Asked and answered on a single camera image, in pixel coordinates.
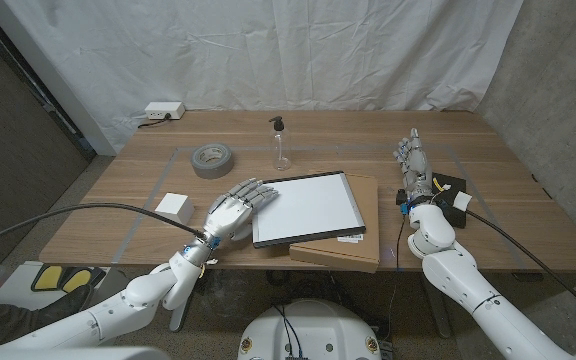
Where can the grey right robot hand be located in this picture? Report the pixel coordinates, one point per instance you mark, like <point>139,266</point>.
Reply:
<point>415,167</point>

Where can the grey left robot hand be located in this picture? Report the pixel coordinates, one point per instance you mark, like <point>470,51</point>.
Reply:
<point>230,215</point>

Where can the small black-framed whiteboard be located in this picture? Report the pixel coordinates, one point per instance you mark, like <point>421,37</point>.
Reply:
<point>313,207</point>

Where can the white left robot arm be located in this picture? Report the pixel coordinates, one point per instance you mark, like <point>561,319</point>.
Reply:
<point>118,312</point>

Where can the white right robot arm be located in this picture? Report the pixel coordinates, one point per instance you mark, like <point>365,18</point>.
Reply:
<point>478,295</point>

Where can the clear pump spray bottle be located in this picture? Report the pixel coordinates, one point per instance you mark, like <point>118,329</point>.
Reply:
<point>281,150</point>

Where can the small black box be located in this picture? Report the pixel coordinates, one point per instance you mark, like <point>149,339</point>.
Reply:
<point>450,181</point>

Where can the small white cube box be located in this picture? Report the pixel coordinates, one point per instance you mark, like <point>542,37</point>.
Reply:
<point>172,205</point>

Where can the flat brown cardboard box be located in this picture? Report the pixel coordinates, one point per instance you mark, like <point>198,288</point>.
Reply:
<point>369,210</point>

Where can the white power outlet box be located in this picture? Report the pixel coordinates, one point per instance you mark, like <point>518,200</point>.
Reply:
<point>164,110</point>

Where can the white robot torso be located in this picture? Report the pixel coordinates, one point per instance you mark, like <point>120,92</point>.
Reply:
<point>308,330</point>

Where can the white cloth backdrop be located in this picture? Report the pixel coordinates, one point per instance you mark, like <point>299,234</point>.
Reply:
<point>268,50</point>

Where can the yellow black foot pedal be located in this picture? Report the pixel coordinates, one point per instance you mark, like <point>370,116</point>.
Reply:
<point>47,277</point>

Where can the dark person shoe and leg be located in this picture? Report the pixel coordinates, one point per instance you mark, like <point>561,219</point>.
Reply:
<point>8,320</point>

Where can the grey duct tape roll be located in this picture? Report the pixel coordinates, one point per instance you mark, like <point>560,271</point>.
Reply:
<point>203,169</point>

